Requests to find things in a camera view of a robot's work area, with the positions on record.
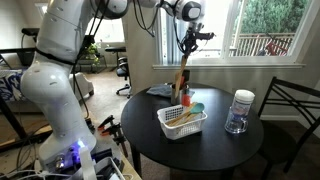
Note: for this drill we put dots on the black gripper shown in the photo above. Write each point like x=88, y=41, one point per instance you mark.
x=193, y=37

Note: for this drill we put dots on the black round table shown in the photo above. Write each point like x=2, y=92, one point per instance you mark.
x=200, y=150

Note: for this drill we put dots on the clear glass mug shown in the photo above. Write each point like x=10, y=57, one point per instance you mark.
x=233, y=129

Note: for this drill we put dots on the small bright window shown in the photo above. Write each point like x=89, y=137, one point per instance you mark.
x=110, y=31

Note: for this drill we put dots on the wooden deck railing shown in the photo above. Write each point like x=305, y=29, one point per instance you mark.
x=246, y=45

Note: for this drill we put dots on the large white window frame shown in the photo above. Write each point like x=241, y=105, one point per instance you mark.
x=231, y=30

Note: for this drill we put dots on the black office chair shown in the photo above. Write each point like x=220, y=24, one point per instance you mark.
x=122, y=71

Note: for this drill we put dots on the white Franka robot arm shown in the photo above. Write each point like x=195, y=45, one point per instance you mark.
x=60, y=33

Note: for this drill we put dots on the blue grey cloth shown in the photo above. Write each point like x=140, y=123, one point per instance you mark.
x=156, y=90

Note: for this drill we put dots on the green potted plant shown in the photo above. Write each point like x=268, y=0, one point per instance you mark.
x=93, y=53

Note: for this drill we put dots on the white rounded furniture piece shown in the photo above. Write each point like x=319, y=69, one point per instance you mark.
x=85, y=85

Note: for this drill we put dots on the white plastic basket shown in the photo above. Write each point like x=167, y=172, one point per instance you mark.
x=181, y=131

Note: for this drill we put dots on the wooden utensil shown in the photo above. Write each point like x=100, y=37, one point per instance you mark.
x=183, y=119
x=181, y=115

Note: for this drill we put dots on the black metal stand frame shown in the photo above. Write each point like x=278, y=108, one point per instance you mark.
x=10, y=116

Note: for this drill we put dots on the red silicone spatula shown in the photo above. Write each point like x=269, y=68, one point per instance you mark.
x=186, y=100

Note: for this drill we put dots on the clear plastic jar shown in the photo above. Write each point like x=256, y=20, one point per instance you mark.
x=245, y=95

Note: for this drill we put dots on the black metal chair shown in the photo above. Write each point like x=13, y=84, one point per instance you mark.
x=283, y=143

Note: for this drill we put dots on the black desk top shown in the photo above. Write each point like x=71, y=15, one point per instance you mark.
x=116, y=49

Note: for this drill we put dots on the black camera on stand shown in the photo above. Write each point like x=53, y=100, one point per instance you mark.
x=29, y=31

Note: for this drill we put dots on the plywood mounting board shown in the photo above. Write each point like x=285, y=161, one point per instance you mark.
x=128, y=166

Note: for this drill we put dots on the blue white patterned fabric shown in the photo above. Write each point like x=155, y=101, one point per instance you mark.
x=8, y=86

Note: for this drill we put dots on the dark brown wooden spatula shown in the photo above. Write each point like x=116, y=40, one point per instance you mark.
x=182, y=82

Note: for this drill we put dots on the black desk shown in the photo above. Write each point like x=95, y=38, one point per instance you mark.
x=116, y=49
x=10, y=50

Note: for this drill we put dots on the grey blue curtain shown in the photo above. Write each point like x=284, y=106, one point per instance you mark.
x=173, y=40

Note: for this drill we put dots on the green tree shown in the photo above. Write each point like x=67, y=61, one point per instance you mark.
x=273, y=15

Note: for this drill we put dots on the light wooden spatula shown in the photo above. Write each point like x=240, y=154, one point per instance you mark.
x=181, y=71

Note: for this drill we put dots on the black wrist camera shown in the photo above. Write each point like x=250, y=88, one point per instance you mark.
x=208, y=35

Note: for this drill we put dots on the red outdoor chair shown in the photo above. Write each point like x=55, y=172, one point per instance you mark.
x=276, y=48

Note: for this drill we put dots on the orange black clamp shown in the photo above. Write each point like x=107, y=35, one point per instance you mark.
x=106, y=121

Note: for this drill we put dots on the black bar clamp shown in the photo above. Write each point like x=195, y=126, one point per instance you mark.
x=116, y=131

